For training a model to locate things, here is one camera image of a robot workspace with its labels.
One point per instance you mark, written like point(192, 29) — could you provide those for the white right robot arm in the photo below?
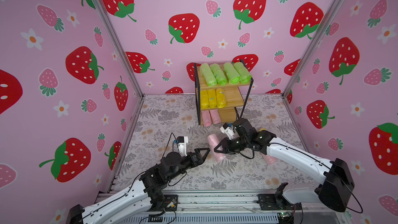
point(332, 186)

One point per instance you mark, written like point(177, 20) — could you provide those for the aluminium front rail frame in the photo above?
point(207, 207)

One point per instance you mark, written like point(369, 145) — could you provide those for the yellow roll with teal label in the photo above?
point(221, 99)

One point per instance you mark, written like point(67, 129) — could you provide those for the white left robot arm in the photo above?
point(130, 189)

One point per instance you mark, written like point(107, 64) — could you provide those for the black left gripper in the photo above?
point(196, 160)

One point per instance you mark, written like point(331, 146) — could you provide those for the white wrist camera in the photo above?
point(228, 130)
point(182, 142)

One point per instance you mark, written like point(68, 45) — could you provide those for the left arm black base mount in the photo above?
point(162, 203)

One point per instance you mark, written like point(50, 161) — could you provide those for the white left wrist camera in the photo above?
point(182, 142)

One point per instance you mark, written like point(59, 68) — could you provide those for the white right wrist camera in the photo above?
point(228, 130)

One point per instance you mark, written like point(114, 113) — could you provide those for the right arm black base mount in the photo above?
point(277, 202)

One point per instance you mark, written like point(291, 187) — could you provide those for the wooden three-tier black-frame shelf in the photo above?
point(229, 100)

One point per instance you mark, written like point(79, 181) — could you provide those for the light green roll with label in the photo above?
point(218, 74)

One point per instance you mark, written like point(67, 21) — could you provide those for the pink roll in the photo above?
point(213, 143)
point(269, 159)
point(215, 116)
point(206, 117)

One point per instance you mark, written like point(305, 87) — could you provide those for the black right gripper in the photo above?
point(232, 144)

